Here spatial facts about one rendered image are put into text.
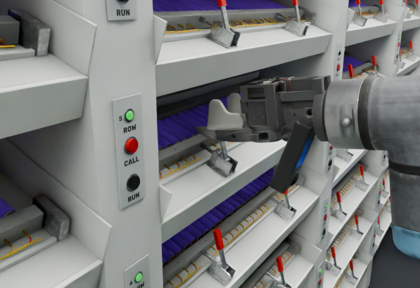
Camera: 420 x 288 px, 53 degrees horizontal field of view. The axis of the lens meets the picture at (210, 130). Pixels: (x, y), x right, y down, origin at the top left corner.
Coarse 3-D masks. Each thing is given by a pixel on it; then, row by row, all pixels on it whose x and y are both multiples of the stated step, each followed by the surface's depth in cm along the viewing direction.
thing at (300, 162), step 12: (300, 132) 57; (312, 132) 58; (288, 144) 58; (300, 144) 57; (288, 156) 59; (300, 156) 58; (276, 168) 61; (288, 168) 59; (300, 168) 63; (276, 180) 61; (288, 180) 60
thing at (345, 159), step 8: (336, 152) 130; (344, 152) 128; (352, 152) 135; (360, 152) 137; (336, 160) 127; (344, 160) 128; (352, 160) 131; (336, 168) 113; (344, 168) 124; (336, 176) 118
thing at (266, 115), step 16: (272, 80) 59; (288, 80) 58; (304, 80) 57; (320, 80) 54; (256, 96) 58; (272, 96) 56; (288, 96) 57; (304, 96) 56; (320, 96) 54; (256, 112) 59; (272, 112) 57; (288, 112) 58; (304, 112) 57; (320, 112) 53; (256, 128) 59; (272, 128) 58; (288, 128) 58; (320, 128) 54
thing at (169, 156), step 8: (200, 136) 71; (176, 144) 66; (184, 144) 67; (192, 144) 68; (208, 144) 72; (160, 152) 63; (168, 152) 63; (176, 152) 64; (184, 152) 66; (192, 152) 69; (160, 160) 61; (168, 160) 63; (176, 160) 65; (184, 160) 66; (160, 168) 62; (168, 168) 62
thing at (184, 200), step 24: (264, 72) 107; (168, 96) 77; (216, 144) 75; (264, 144) 80; (240, 168) 70; (264, 168) 79; (168, 192) 51; (192, 192) 61; (216, 192) 64; (168, 216) 55; (192, 216) 61
